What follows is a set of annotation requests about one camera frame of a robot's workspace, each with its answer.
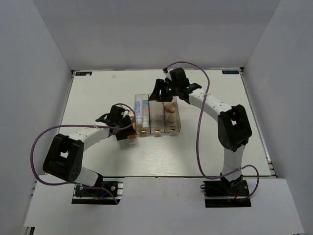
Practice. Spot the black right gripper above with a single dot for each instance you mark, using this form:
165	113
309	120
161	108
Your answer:
160	85

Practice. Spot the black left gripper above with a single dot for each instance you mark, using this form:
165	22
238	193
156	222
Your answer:
129	130

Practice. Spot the orange cream tube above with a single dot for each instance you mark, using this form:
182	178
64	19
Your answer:
132	137

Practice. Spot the beige makeup sponge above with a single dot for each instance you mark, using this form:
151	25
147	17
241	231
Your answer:
170	108
171	118

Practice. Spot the teal pink gradient tube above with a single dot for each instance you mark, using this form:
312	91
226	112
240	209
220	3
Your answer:
146	115

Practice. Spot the clear white cosmetic tube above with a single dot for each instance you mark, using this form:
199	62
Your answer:
139	112

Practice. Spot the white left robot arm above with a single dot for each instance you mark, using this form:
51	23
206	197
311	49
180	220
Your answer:
65	155

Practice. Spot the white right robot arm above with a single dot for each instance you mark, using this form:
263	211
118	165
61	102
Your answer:
233	125

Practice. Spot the clear middle organizer bin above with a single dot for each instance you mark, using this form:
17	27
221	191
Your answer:
157	122

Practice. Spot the clear organizer bin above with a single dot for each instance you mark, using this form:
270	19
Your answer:
141	130
157	122
176	126

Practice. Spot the clear left organizer bin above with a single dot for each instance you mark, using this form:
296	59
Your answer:
141	130

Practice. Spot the clear right organizer bin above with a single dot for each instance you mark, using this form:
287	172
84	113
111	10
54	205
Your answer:
176	126

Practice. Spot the blue label sticker left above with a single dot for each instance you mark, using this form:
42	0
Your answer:
84	73

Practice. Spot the blue label sticker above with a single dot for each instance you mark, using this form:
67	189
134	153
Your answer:
84	73
230	72

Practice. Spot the blue label sticker right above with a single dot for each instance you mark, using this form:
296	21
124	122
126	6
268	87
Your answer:
230	72

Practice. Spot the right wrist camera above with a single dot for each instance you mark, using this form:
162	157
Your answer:
167	78

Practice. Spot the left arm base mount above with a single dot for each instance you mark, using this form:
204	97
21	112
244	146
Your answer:
110	193

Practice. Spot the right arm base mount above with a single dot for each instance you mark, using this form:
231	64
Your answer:
225	194

